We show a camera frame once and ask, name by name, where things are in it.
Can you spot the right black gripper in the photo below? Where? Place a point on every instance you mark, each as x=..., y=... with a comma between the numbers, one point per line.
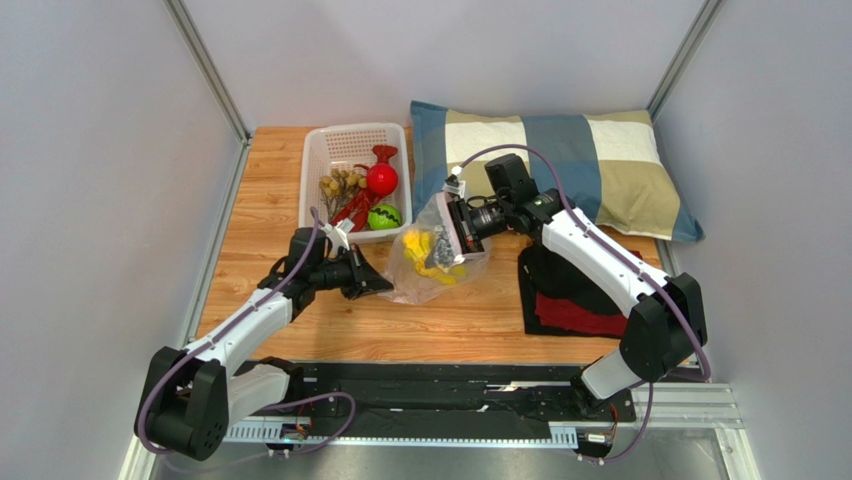
x=460, y=226

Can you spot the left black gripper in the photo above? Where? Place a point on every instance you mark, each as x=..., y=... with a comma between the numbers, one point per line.
x=363, y=277

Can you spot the clear zip top bag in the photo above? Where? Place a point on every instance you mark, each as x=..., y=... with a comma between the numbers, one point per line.
x=409, y=287

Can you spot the yellow toy bananas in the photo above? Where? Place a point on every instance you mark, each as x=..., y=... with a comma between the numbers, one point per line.
x=417, y=245

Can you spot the green toy watermelon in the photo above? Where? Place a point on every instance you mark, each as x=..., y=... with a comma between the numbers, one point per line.
x=384, y=217

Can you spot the red toy lobster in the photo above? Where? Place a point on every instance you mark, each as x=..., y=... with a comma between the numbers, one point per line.
x=357, y=210

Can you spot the red toy strawberry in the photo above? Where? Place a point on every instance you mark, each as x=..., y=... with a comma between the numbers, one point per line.
x=382, y=179

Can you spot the toy longan bunch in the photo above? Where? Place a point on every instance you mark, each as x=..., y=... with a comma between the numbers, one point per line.
x=339, y=188

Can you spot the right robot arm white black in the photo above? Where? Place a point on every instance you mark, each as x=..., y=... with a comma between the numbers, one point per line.
x=666, y=328

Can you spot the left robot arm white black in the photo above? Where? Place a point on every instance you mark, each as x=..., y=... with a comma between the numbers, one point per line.
x=192, y=395

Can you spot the left idle robot arm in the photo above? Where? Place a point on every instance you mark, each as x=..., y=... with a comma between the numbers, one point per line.
x=277, y=301

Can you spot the black baseball cap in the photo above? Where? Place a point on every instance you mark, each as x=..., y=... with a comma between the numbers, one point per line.
x=558, y=279

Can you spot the black folded cloth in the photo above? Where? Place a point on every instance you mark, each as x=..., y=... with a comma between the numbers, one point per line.
x=527, y=313

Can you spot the red folded cloth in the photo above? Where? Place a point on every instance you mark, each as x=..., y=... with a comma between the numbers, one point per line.
x=586, y=313

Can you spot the white plastic basket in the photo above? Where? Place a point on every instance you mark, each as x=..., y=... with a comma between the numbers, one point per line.
x=343, y=147

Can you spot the plaid blue beige pillow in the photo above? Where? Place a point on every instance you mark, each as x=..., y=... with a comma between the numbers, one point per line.
x=608, y=165

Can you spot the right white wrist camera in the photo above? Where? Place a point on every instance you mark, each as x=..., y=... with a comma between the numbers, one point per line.
x=454, y=184

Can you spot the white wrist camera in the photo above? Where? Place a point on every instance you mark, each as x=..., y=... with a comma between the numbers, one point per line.
x=337, y=234
x=454, y=184

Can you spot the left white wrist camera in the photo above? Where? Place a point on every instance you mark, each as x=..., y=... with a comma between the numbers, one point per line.
x=337, y=234

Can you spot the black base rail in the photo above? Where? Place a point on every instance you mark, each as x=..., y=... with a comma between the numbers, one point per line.
x=436, y=404

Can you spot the right aluminium frame post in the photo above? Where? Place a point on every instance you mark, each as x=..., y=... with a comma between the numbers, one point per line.
x=689, y=45

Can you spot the aluminium frame post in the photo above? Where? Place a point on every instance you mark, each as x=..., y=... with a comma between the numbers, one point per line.
x=689, y=45
x=193, y=38

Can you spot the left aluminium frame post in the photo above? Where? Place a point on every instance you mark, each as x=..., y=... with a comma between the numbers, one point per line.
x=193, y=38

